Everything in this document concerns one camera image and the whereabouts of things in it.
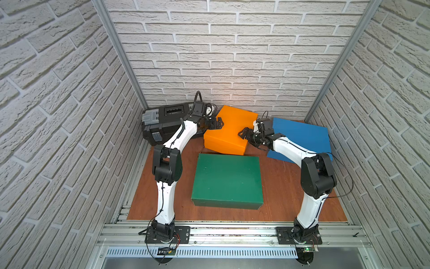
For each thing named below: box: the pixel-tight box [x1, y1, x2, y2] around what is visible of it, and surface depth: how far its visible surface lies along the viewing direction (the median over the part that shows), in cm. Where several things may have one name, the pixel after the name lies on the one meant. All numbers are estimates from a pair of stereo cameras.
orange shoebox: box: [203, 105, 259, 156], surface depth 92 cm
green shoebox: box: [190, 153, 264, 211], surface depth 83 cm
